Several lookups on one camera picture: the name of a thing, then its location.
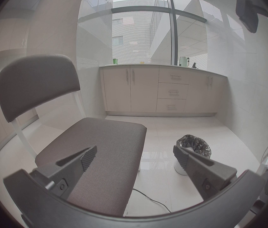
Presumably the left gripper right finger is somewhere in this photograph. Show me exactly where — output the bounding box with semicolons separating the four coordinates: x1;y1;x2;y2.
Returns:
173;145;238;202

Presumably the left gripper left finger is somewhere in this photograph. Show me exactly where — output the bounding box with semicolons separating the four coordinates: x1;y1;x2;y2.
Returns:
31;145;98;201

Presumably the black plastic bag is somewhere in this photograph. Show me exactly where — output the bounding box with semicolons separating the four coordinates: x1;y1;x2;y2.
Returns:
176;134;212;160

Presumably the white trash bin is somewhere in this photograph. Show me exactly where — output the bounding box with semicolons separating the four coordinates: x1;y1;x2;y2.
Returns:
174;147;196;176

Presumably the beige cabinet with drawers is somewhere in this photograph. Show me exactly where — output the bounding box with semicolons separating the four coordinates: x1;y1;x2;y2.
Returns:
99;64;228;117

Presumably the pale green kettle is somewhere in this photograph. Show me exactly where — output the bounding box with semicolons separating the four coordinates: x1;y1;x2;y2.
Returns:
179;56;191;67

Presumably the window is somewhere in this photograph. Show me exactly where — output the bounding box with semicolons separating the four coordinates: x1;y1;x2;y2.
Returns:
77;0;246;72

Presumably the beige hanging cabinet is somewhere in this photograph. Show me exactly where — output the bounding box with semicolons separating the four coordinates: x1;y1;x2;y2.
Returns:
0;16;30;54

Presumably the grey chair with white frame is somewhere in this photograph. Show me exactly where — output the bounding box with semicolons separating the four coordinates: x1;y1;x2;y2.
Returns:
0;54;148;217

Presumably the black cable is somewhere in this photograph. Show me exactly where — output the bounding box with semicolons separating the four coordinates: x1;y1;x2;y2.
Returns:
133;188;172;213

